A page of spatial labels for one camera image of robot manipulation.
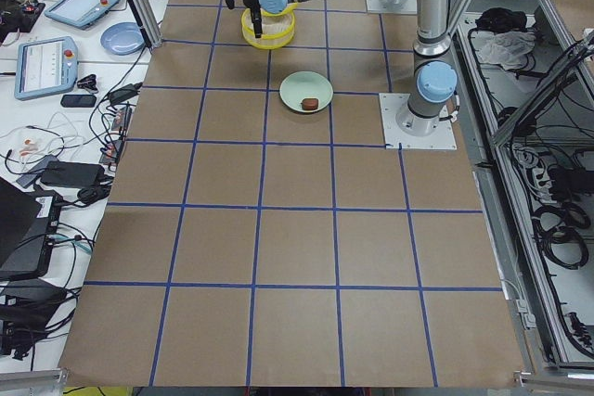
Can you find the yellow steamer layer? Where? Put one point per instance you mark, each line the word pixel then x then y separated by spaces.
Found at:
pixel 272 23
pixel 268 41

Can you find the brown steamed bun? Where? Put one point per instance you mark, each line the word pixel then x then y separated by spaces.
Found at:
pixel 310 104

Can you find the light green plate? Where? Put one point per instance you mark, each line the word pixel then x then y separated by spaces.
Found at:
pixel 302 84

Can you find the blue plate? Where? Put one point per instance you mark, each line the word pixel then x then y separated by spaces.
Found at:
pixel 122 39

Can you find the black power adapter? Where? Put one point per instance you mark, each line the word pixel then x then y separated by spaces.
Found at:
pixel 123 94

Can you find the far teach pendant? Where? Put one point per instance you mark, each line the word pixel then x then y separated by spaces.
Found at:
pixel 80 14

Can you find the teach pendant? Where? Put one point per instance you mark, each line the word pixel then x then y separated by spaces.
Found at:
pixel 80 14
pixel 46 68

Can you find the black smartphone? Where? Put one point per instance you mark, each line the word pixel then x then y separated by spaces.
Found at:
pixel 78 101

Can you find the near teach pendant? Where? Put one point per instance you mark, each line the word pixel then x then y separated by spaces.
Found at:
pixel 46 68

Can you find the black power brick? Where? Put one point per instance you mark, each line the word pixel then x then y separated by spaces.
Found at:
pixel 71 174

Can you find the white crumpled cloth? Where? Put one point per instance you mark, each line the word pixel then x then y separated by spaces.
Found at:
pixel 509 50

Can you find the black laptop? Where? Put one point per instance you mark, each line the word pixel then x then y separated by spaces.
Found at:
pixel 28 220

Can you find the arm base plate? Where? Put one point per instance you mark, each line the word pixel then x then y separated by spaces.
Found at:
pixel 399 7
pixel 404 130

